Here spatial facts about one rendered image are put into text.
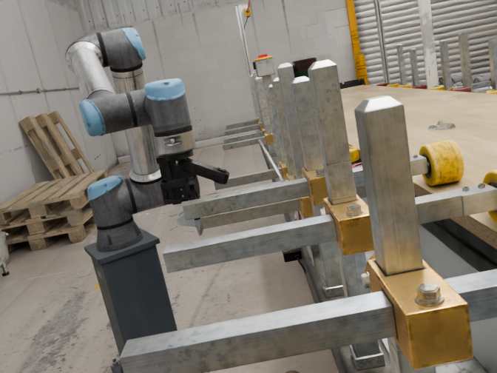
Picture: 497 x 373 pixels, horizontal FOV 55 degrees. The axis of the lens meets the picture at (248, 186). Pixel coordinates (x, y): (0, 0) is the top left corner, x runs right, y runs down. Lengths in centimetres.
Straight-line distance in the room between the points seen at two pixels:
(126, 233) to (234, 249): 137
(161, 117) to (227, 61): 805
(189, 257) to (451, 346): 37
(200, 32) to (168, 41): 59
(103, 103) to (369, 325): 92
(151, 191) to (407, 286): 161
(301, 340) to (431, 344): 11
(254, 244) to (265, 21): 861
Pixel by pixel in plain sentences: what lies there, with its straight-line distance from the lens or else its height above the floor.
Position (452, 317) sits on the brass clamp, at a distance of 42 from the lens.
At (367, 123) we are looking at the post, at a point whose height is 111.
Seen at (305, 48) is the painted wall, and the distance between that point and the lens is 924.
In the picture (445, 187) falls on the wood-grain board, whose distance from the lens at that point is 96.
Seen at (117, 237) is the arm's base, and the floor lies 65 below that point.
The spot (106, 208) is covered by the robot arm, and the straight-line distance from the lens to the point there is 198.
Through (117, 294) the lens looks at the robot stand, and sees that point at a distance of 202.
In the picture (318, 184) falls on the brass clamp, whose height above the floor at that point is 96.
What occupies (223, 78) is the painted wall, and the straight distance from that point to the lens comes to 914.
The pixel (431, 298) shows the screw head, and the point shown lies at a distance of 41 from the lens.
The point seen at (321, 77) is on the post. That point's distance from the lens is 67.
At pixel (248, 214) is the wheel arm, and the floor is 84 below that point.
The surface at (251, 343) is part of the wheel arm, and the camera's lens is 44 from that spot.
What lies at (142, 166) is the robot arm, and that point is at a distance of 194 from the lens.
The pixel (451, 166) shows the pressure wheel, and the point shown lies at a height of 94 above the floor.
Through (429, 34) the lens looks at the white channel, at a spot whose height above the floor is 119.
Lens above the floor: 117
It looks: 13 degrees down
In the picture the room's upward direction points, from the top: 11 degrees counter-clockwise
